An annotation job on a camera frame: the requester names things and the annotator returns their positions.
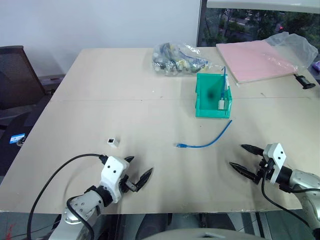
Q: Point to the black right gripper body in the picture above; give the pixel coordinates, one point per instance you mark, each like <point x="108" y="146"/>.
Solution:
<point x="262" y="172"/>

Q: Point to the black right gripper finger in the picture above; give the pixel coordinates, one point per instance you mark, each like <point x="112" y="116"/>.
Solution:
<point x="253" y="149"/>
<point x="243" y="170"/>

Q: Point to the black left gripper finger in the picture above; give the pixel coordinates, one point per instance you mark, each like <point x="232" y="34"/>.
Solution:
<point x="130" y="159"/>
<point x="145" y="178"/>

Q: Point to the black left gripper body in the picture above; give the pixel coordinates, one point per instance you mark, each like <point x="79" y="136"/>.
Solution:
<point x="128" y="186"/>

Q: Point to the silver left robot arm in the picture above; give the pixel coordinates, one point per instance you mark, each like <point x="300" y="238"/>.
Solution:
<point x="85" y="203"/>

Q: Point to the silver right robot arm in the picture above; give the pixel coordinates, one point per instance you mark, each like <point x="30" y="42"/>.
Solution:
<point x="303" y="181"/>

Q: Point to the small white cube adapter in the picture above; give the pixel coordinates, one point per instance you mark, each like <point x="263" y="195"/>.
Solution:
<point x="115" y="143"/>

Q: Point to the white plastic cable connector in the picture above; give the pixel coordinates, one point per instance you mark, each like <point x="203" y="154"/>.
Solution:
<point x="221" y="105"/>

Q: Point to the green plastic bin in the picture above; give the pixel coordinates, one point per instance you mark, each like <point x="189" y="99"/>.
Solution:
<point x="207" y="102"/>

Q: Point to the black cylindrical device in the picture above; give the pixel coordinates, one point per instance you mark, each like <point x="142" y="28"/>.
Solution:
<point x="305" y="81"/>

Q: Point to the pink foam board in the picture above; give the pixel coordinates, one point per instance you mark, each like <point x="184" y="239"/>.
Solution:
<point x="250" y="60"/>

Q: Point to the purple object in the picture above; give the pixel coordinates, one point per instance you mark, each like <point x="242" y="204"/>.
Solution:
<point x="316" y="65"/>

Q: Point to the empty clear plastic bag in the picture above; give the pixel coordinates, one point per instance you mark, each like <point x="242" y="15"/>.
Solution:
<point x="295" y="45"/>

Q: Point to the blue white label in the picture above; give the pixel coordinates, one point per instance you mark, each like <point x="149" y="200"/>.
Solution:
<point x="17" y="138"/>

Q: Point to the black mesh office chair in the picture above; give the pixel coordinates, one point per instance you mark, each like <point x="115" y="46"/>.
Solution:
<point x="17" y="75"/>

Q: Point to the white window blind box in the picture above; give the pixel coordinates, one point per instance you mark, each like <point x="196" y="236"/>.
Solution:
<point x="262" y="5"/>

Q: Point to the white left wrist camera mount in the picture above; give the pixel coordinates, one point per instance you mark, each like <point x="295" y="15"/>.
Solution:
<point x="112" y="170"/>

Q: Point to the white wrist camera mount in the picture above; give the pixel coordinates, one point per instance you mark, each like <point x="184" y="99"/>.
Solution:
<point x="112" y="170"/>
<point x="276" y="155"/>

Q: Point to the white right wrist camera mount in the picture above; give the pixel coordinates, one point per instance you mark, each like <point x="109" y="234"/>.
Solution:
<point x="276" y="155"/>

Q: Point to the dark window frame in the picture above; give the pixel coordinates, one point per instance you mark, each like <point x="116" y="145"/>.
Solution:
<point x="200" y="22"/>

